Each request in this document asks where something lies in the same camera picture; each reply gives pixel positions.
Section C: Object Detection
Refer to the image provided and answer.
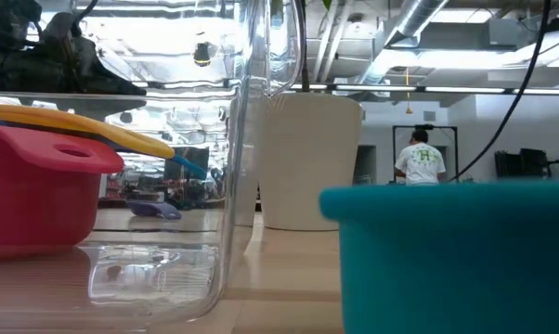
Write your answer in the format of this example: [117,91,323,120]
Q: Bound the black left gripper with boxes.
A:
[0,0,147,96]

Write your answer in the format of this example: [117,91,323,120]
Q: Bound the yellow measuring cup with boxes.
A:
[0,102,176,160]

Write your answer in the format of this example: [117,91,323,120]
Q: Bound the red measuring cup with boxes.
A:
[0,123,125,261]

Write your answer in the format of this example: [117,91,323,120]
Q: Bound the clear plastic basket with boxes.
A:
[0,0,306,326]

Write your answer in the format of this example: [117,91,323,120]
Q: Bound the teal measuring cup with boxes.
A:
[319,181,559,334]

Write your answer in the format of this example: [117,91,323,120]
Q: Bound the black monitor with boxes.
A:
[162,146,211,182]

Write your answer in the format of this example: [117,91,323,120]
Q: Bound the white plant pot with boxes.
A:
[235,92,363,232]

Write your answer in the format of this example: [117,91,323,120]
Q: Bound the black equipment rack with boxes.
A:
[494,148,559,180]

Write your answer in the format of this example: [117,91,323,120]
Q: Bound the black metal frame stand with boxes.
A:
[392,123,459,185]

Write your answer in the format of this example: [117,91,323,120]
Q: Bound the yellow hanging cord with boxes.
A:
[403,67,413,115]

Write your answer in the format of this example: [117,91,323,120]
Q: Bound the silver ventilation duct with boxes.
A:
[357,0,450,85]

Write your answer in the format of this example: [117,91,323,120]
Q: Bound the black power cable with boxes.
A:
[448,0,553,182]

